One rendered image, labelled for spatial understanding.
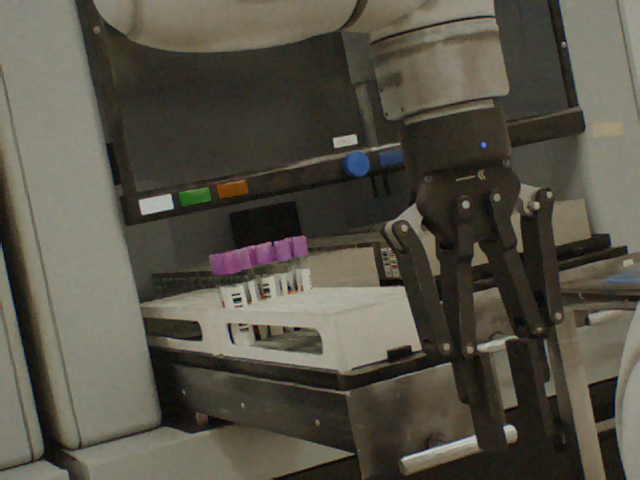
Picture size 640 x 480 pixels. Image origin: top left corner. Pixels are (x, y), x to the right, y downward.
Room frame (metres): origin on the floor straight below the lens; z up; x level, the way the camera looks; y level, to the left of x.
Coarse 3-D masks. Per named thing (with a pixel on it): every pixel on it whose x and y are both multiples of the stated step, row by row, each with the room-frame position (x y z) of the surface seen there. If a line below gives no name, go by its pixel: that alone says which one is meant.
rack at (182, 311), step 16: (208, 288) 1.63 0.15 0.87; (144, 304) 1.60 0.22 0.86; (160, 304) 1.55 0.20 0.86; (176, 304) 1.49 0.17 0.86; (192, 304) 1.44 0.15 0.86; (208, 304) 1.39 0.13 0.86; (144, 320) 1.60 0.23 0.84; (160, 320) 1.62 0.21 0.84; (176, 320) 1.63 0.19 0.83; (192, 320) 1.64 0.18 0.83; (208, 320) 1.35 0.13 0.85; (160, 336) 1.54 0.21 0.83; (176, 336) 1.51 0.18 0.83; (192, 336) 1.62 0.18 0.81; (208, 336) 1.35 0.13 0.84; (208, 352) 1.36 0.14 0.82
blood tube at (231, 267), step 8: (224, 256) 1.26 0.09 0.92; (232, 256) 1.27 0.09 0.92; (224, 264) 1.27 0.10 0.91; (232, 264) 1.26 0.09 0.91; (224, 272) 1.27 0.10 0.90; (232, 272) 1.26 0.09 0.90; (232, 280) 1.27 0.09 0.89; (240, 280) 1.27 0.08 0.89; (232, 288) 1.27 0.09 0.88; (240, 288) 1.27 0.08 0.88; (232, 296) 1.27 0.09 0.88; (240, 296) 1.27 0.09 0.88; (240, 304) 1.27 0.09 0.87; (240, 328) 1.27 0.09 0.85; (248, 328) 1.27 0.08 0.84; (248, 336) 1.27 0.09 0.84; (248, 344) 1.27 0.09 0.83
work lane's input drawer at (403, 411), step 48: (192, 384) 1.37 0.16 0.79; (240, 384) 1.23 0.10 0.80; (288, 384) 1.12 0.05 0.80; (336, 384) 1.05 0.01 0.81; (384, 384) 1.03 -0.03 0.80; (432, 384) 1.04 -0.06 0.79; (288, 432) 1.14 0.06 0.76; (336, 432) 1.04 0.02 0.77; (384, 432) 1.02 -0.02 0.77; (432, 432) 1.04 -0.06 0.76
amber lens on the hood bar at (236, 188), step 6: (240, 180) 1.49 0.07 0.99; (216, 186) 1.48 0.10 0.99; (222, 186) 1.48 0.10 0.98; (228, 186) 1.48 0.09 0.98; (234, 186) 1.48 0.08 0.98; (240, 186) 1.49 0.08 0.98; (246, 186) 1.49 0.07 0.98; (222, 192) 1.48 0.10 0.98; (228, 192) 1.48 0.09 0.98; (234, 192) 1.48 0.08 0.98; (240, 192) 1.48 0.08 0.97; (246, 192) 1.49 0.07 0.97; (222, 198) 1.48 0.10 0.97
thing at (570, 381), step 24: (576, 288) 1.26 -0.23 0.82; (600, 288) 1.22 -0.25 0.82; (624, 288) 1.19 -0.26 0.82; (552, 336) 1.31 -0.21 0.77; (576, 336) 1.31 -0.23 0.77; (552, 360) 1.31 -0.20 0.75; (576, 360) 1.31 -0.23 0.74; (576, 384) 1.30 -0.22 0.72; (576, 408) 1.30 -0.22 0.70; (576, 432) 1.30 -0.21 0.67; (576, 456) 1.31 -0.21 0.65; (600, 456) 1.31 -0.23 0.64
